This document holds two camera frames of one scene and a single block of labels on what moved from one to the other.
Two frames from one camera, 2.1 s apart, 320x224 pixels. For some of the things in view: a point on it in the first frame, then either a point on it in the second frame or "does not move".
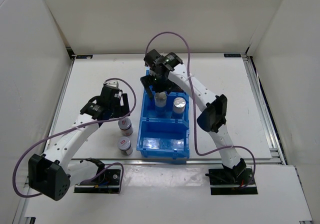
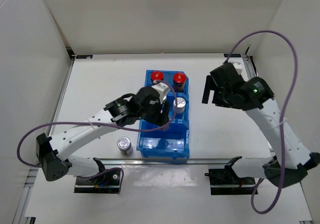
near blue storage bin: x=164 y=138 does not move
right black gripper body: x=162 y=84 → x=220 y=98
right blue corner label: x=232 y=55 does not move
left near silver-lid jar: x=124 y=145 does not move
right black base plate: x=223 y=181 does not move
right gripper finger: x=146 y=81 → x=209 y=85
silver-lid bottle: x=179 y=105 does not move
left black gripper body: x=117 y=110 → x=153 y=113
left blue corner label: x=84 y=56 does not move
